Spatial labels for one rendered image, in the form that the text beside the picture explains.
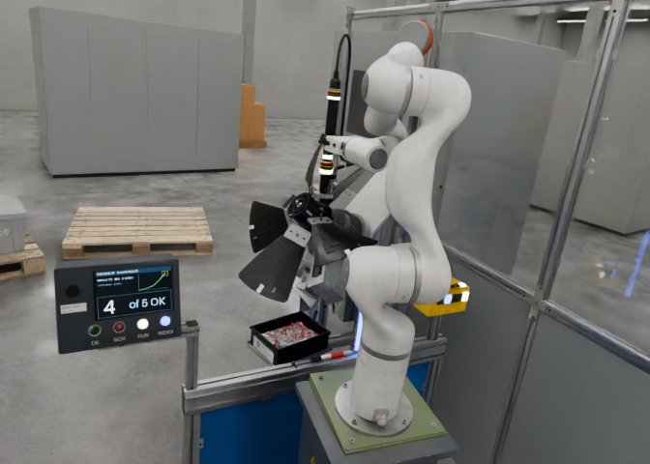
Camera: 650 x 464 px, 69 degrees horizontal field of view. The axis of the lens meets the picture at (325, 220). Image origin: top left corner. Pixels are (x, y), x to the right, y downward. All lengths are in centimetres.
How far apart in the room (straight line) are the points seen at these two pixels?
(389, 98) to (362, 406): 69
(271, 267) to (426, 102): 96
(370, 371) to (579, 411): 100
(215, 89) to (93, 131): 177
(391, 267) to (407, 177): 19
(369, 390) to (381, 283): 28
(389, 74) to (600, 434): 140
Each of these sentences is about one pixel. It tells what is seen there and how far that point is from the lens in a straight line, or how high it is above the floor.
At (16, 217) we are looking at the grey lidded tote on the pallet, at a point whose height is 44.
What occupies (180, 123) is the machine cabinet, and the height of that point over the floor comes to 75.
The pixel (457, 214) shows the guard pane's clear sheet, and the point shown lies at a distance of 220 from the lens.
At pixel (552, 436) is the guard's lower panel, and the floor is 54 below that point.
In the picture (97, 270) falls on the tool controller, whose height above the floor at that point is 125.
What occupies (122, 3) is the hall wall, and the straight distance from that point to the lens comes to 1383.
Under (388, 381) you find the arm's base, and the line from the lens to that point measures 112.
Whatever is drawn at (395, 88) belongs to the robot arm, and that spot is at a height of 169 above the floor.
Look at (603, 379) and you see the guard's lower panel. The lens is 185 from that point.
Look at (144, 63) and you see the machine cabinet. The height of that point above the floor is 152.
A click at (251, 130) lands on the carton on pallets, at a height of 34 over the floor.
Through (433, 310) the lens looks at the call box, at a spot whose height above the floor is 101.
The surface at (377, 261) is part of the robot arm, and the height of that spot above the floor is 136.
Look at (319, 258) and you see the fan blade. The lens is 153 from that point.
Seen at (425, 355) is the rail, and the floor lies 81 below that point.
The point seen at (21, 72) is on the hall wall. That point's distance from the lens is 1350.
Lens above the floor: 172
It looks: 18 degrees down
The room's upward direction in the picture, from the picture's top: 6 degrees clockwise
